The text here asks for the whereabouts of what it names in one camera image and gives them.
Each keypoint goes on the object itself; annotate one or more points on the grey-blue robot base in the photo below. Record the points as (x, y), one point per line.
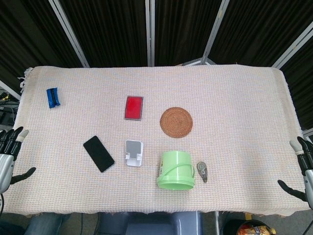
(151, 224)

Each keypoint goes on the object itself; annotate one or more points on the black smartphone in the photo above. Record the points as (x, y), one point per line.
(98, 154)

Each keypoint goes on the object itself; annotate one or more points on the green plastic bucket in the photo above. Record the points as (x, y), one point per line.
(174, 161)

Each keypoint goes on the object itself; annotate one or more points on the metal table leg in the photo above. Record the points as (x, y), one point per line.
(216, 224)

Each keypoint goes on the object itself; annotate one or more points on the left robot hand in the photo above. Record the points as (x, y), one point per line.
(6, 166)

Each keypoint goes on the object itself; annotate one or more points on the blue and black eraser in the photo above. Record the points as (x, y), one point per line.
(53, 98)

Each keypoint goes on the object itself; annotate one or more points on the white screen frame post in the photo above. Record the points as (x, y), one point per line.
(150, 31)
(215, 31)
(69, 34)
(293, 46)

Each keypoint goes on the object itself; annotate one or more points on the white phone stand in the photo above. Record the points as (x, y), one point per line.
(133, 150)

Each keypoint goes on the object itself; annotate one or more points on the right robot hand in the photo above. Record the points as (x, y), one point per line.
(308, 178)

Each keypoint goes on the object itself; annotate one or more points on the red pad in clear case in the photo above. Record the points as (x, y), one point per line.
(133, 107)

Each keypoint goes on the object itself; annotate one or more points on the grey correction tape dispenser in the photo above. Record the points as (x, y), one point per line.
(203, 171)

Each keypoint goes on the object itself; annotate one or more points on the round woven brown coaster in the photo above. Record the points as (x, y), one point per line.
(176, 122)

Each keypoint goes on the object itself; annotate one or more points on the black fabric screen panel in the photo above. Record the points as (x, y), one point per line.
(259, 29)
(107, 29)
(24, 36)
(302, 85)
(183, 27)

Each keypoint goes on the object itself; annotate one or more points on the blue jeans leg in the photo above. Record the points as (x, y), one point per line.
(46, 224)

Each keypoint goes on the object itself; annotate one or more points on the beige woven tablecloth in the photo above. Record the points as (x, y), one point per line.
(220, 98)

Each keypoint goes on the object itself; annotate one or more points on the black bin with snack bags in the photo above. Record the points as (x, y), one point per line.
(256, 228)

